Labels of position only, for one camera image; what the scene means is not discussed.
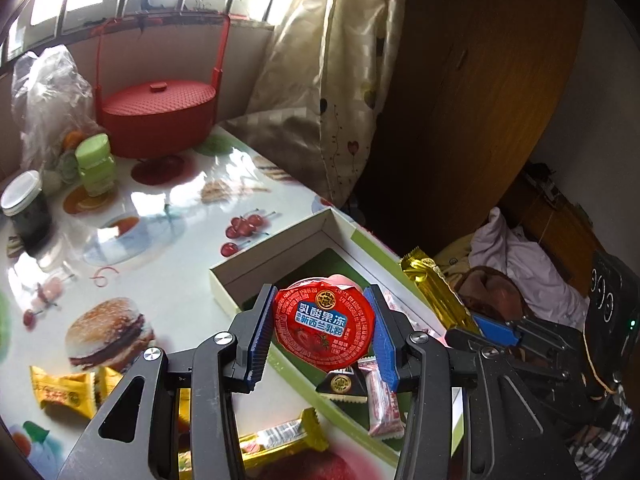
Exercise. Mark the wooden wardrobe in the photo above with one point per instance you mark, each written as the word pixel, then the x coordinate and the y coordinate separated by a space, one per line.
pixel 475 110

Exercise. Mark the plaid clothing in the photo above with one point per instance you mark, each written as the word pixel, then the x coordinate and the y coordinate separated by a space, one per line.
pixel 600 445

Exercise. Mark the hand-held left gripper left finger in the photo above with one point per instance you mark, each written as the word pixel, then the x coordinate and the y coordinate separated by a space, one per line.
pixel 261 335

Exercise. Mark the long gold foil snack bar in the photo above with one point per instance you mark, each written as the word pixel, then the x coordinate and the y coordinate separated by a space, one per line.
pixel 435 285
pixel 280 440

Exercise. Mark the yellow snack packet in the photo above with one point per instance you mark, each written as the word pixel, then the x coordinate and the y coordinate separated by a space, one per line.
pixel 60 390

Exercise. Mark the green and white cardboard box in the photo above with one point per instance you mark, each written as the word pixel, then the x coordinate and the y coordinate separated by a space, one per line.
pixel 280 250

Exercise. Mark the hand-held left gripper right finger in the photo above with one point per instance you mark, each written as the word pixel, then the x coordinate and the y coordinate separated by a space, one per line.
pixel 382 340

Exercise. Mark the pink bed cloth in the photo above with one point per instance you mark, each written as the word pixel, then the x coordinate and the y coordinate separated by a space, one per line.
pixel 530 265

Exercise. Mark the cream patterned curtain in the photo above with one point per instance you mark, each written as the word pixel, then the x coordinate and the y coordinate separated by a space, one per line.
pixel 320 60

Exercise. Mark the black triangular snack packet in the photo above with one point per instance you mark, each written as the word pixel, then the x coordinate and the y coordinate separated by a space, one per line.
pixel 342 385

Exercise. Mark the light green jar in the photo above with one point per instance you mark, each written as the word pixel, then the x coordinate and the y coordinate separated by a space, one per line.
pixel 95 165

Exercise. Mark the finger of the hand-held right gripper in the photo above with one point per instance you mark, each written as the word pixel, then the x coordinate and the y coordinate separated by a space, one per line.
pixel 465 341
pixel 497 330

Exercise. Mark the pink jelly cup red lid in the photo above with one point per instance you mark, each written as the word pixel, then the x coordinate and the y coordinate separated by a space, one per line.
pixel 325 325

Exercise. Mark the wooden cabinet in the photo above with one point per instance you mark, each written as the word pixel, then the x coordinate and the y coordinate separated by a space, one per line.
pixel 560 230

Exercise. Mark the clear plastic bag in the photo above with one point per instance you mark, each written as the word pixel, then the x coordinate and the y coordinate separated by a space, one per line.
pixel 50 95

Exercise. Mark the clear jar with dark contents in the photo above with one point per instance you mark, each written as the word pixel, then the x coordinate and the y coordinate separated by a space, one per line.
pixel 27 215

